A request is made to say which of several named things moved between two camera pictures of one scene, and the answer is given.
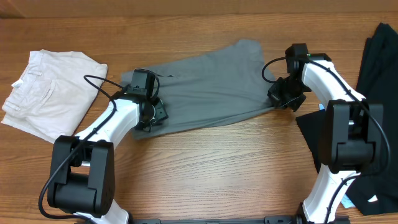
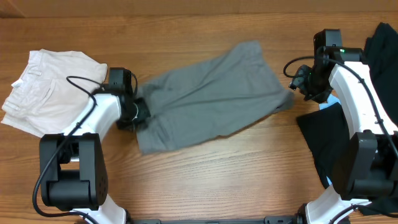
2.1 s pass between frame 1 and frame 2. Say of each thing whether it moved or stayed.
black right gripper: moved
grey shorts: moved
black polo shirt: stayed
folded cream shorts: stayed
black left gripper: moved
